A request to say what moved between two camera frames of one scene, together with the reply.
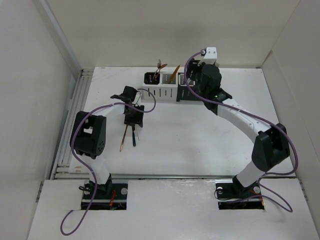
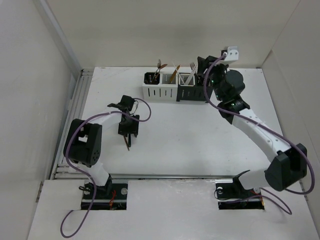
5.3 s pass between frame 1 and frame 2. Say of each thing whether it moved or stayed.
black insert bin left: stayed
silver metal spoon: stayed
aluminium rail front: stayed
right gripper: moved
